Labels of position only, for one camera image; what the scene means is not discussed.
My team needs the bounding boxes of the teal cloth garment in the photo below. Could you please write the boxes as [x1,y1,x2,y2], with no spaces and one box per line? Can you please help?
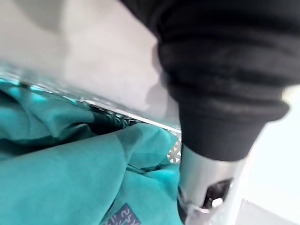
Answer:
[0,77,188,225]

